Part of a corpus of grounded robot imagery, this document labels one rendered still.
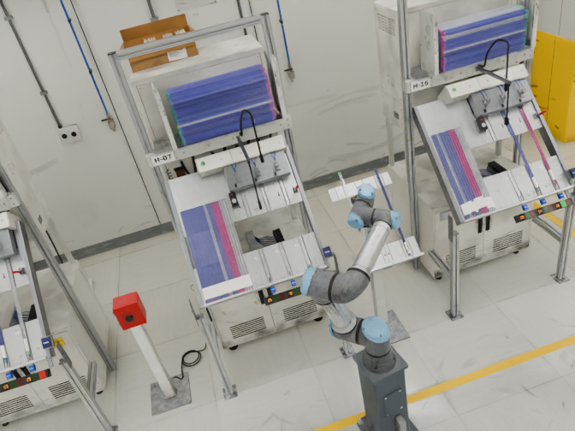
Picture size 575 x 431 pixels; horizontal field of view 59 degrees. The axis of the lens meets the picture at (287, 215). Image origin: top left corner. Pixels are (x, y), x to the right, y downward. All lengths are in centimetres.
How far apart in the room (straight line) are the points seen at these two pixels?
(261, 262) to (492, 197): 131
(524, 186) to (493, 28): 87
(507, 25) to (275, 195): 154
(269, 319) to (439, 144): 145
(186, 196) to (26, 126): 185
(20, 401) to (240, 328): 135
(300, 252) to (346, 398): 87
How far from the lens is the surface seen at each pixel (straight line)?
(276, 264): 265
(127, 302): 277
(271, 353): 328
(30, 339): 286
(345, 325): 223
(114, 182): 443
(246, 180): 270
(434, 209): 317
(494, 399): 300
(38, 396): 349
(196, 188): 278
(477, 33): 303
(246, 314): 315
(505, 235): 361
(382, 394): 246
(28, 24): 409
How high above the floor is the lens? 243
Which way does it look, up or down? 34 degrees down
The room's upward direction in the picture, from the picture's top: 13 degrees counter-clockwise
